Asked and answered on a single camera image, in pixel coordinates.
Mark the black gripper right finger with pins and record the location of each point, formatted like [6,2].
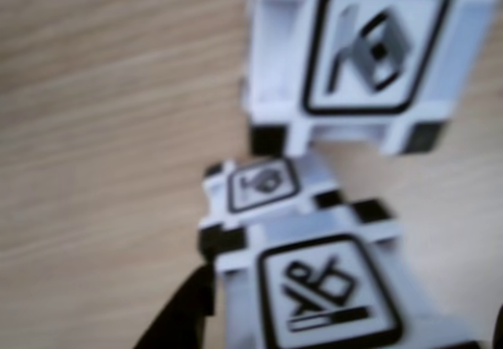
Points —
[498,329]

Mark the white cube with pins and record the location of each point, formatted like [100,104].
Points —
[263,186]
[377,50]
[330,294]

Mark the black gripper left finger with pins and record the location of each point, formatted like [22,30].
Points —
[184,313]

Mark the white cube, diamond spiral symbol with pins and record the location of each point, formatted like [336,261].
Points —
[263,186]

